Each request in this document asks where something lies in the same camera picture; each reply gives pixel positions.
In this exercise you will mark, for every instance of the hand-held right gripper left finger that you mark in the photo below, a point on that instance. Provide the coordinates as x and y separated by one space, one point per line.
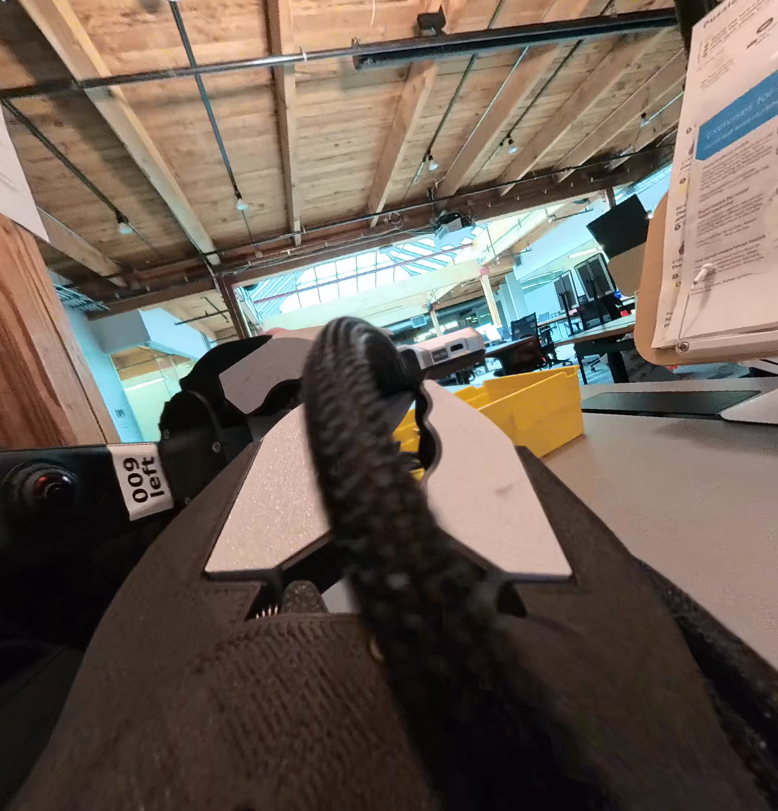
268 507

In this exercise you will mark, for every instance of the white paper notice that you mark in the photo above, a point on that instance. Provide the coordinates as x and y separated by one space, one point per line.
2 158

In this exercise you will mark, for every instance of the wooden pillar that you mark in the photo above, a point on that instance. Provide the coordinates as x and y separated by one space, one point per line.
40 348

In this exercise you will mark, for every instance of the person's black hoodie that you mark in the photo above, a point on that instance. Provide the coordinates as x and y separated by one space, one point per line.
21 697

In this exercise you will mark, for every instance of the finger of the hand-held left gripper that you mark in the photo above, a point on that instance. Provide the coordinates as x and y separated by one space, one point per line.
268 374

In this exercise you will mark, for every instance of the black ceiling track rail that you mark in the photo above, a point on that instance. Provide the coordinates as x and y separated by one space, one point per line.
522 41

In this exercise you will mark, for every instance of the dark desk divider strip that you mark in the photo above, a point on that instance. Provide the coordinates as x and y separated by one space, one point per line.
667 403

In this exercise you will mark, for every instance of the brown background desk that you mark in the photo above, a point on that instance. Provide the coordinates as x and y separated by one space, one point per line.
601 332

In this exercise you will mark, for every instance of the yellow storage bin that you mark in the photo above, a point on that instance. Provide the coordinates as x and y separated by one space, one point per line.
541 405

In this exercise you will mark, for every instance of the grey desk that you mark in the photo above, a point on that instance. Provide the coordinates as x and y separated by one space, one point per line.
680 507

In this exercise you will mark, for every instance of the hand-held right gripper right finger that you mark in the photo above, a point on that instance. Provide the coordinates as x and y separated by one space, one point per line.
490 494

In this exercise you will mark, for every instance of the black mesh office chair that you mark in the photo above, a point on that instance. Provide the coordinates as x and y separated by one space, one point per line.
531 336

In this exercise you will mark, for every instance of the silver stand base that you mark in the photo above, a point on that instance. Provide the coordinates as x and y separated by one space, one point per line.
763 409

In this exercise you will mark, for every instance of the ceiling projector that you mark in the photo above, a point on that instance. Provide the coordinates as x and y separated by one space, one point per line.
455 225

